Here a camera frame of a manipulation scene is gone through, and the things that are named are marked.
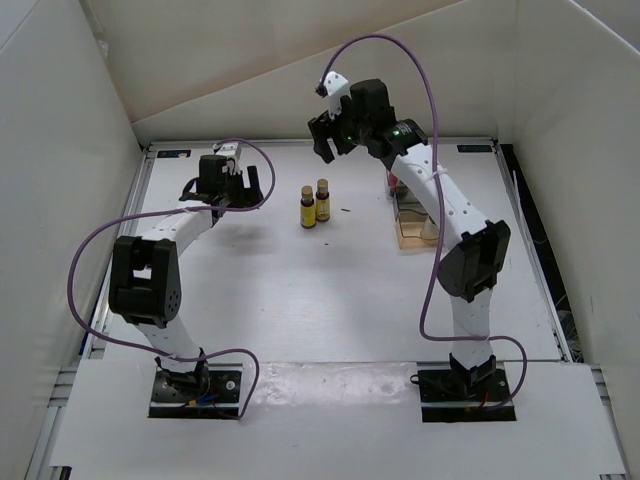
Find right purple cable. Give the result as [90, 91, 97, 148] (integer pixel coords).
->
[324, 34, 527, 412]

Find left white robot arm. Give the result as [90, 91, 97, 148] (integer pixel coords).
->
[109, 142, 263, 400]

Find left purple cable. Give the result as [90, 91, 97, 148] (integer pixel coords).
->
[67, 138, 277, 420]

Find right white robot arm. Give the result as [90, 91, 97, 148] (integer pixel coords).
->
[308, 72, 511, 400]

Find tiered plastic condiment rack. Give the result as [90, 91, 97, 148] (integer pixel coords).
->
[387, 179, 438, 250]

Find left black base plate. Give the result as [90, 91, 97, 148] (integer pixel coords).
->
[147, 367, 242, 420]

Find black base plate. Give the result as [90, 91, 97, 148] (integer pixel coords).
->
[147, 367, 242, 420]
[410, 369, 516, 423]

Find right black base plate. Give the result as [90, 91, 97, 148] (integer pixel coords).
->
[410, 369, 516, 423]

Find tall red label sauce bottle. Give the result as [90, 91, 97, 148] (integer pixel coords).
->
[385, 172, 398, 198]

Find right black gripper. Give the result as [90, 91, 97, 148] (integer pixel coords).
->
[308, 95, 371, 166]

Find white powder jar black lid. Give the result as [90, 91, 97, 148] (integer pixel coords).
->
[420, 216, 439, 242]

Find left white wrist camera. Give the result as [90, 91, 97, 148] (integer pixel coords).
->
[213, 142, 242, 170]

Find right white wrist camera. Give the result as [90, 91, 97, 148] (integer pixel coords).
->
[315, 71, 350, 115]

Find purple cable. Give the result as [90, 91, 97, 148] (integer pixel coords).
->
[67, 138, 277, 420]
[324, 34, 527, 412]

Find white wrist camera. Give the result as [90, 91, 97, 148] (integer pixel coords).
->
[315, 71, 350, 115]
[213, 142, 242, 170]

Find small yellow label bottle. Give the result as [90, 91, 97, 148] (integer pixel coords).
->
[300, 185, 316, 229]
[316, 178, 331, 222]

